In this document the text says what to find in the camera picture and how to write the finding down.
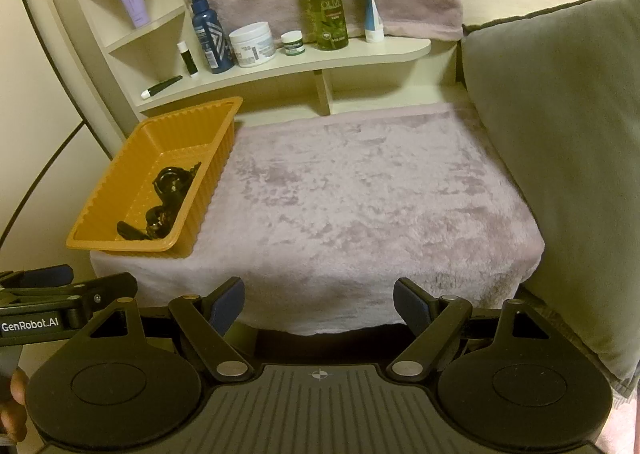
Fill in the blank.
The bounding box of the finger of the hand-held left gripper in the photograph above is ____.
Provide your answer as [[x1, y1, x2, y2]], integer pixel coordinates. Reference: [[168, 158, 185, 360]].
[[0, 272, 138, 309], [0, 264, 75, 291]]

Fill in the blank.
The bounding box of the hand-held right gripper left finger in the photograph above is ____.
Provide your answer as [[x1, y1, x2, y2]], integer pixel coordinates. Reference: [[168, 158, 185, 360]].
[[87, 276, 253, 381]]

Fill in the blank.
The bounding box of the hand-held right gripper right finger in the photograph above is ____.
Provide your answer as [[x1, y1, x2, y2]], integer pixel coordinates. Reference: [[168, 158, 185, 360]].
[[390, 278, 556, 379]]

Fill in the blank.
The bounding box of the orange ribbed plastic tray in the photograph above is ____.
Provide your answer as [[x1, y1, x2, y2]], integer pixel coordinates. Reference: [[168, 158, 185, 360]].
[[66, 96, 244, 259]]

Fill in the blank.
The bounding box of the person's left hand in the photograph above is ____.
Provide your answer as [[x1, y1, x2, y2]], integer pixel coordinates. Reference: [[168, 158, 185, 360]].
[[0, 368, 28, 442]]

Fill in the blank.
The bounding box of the black tube with white cap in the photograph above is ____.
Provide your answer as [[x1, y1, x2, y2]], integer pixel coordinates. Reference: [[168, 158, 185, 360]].
[[141, 75, 184, 100]]

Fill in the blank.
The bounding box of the green cushion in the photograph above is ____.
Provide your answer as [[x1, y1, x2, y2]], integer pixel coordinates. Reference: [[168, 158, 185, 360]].
[[460, 0, 640, 385]]

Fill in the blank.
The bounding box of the black stick with white cap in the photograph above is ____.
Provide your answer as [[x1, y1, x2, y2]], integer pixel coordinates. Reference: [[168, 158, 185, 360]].
[[176, 41, 199, 78]]

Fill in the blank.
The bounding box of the cream wooden shelf unit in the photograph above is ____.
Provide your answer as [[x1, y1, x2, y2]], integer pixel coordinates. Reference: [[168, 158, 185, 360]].
[[60, 0, 432, 117]]

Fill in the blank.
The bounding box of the large white cream jar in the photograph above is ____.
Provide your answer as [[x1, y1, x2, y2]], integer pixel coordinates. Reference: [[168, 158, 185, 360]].
[[229, 22, 277, 68]]

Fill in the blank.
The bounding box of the dark blue spray bottle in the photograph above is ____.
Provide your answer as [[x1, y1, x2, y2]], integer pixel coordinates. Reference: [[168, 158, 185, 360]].
[[188, 0, 235, 74]]

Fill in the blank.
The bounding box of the small white jar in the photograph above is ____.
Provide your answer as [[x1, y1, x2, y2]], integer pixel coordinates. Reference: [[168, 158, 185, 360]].
[[280, 31, 307, 57]]

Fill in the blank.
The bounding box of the cream curved frame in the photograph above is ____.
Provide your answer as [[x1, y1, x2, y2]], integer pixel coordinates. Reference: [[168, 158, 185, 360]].
[[7, 0, 126, 149]]

